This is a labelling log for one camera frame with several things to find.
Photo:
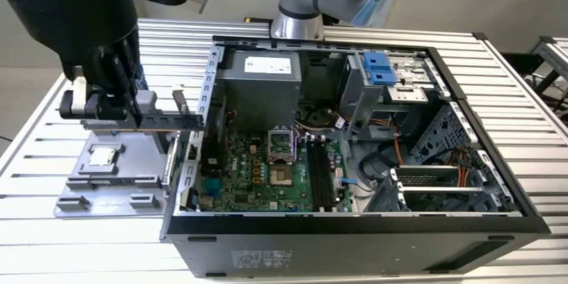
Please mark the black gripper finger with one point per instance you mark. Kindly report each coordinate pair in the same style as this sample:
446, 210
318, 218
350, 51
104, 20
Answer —
120, 91
94, 107

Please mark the dark RAM stick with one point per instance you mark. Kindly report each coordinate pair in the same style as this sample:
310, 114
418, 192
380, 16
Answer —
178, 121
114, 183

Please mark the black RAM slot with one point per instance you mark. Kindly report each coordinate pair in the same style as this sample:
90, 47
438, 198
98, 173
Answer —
330, 174
319, 174
314, 174
324, 174

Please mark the silver CPU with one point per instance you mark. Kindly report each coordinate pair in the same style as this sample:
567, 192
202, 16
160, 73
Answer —
102, 157

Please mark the grey parts rack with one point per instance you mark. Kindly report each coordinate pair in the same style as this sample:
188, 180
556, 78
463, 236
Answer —
134, 164

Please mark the black expansion slot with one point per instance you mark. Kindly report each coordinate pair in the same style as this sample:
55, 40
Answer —
212, 164

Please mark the grey power supply unit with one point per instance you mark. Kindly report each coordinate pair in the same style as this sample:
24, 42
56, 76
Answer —
262, 97

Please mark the blue expansion slot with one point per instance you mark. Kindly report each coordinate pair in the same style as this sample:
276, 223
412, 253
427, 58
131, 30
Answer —
212, 187

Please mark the yellow-tipped plug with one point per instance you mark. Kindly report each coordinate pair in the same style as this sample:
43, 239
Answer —
250, 19

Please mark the yellow-framed inductor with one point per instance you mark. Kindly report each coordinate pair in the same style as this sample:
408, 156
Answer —
256, 164
256, 181
256, 172

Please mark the green motherboard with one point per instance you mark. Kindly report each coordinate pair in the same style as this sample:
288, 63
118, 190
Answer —
242, 194

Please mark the CPU socket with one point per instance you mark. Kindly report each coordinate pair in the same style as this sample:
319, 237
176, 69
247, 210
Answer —
282, 175

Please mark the dark cooling fan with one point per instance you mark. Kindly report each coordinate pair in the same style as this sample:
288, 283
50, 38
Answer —
318, 117

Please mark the grey metal drive cage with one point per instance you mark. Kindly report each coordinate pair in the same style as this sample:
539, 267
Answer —
358, 97

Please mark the beige power connector socket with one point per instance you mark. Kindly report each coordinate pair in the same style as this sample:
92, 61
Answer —
339, 173

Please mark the blue plastic drive latch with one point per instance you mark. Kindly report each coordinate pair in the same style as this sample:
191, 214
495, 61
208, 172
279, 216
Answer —
378, 68

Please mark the black PC case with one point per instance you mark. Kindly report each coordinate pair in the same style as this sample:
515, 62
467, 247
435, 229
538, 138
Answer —
338, 250

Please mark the metal disk bay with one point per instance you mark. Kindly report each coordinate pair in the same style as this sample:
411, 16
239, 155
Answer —
439, 189

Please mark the aluminium slat side table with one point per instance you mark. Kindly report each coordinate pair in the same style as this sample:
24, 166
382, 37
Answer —
552, 46

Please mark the graphics card with silver bracket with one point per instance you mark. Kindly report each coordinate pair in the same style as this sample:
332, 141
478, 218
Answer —
178, 92

